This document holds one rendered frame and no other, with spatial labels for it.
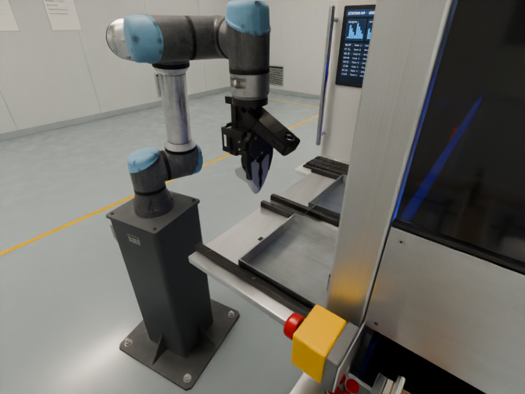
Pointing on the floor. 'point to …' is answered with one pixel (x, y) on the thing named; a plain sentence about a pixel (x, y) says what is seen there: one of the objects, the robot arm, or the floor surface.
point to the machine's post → (384, 143)
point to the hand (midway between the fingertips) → (258, 189)
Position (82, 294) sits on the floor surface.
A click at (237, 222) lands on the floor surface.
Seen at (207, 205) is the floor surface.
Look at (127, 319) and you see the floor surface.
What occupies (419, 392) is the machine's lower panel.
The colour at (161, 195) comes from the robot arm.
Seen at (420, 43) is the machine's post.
